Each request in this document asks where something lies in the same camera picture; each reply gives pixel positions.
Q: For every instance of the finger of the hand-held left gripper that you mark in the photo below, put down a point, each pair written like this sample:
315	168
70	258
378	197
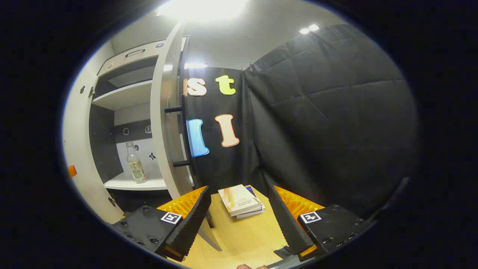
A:
72	171

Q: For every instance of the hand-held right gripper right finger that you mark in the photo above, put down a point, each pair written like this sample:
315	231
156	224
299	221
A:
287	224

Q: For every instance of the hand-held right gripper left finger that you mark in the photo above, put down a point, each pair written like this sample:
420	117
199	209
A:
194	224

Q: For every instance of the grey cabinet door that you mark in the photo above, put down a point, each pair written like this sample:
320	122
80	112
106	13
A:
80	130
164	130

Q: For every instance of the clear plastic bottle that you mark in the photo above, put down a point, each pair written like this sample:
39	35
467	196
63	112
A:
136	168

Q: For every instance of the grey cabinet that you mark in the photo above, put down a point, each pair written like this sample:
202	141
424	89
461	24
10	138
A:
130	97

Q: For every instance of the grey cabinet drawer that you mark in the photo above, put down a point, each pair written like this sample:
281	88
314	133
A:
123	61

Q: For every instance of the white paperback book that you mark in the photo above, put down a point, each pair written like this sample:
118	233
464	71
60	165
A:
255	213

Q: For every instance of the blue book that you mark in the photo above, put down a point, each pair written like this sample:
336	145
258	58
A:
252	191

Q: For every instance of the pale cover book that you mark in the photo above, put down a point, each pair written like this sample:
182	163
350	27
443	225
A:
239	200

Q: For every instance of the black backdrop cloth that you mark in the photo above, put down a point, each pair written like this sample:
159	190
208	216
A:
317	130

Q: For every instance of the ceiling light panel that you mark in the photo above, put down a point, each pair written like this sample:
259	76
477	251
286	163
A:
196	65
201	7

